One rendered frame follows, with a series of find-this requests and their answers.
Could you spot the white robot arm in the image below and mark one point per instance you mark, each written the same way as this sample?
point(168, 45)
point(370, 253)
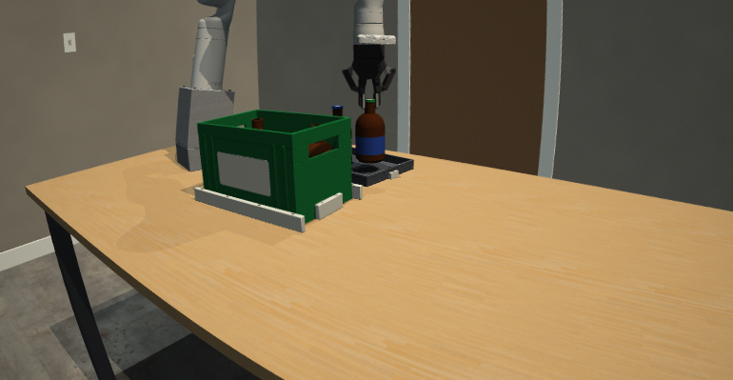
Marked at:
point(212, 38)

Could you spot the green plastic crate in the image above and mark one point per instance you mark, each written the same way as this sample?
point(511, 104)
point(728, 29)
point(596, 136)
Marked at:
point(271, 167)

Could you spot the brown bottle with blue label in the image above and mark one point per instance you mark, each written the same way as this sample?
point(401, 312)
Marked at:
point(370, 135)

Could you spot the brown glass bottle with blue cap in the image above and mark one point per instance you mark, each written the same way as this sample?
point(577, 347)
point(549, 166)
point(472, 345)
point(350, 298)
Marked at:
point(338, 111)

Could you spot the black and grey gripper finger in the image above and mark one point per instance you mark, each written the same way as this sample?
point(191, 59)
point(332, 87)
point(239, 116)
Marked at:
point(362, 84)
point(376, 83)

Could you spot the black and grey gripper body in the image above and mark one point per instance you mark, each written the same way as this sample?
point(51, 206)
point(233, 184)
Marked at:
point(365, 51)

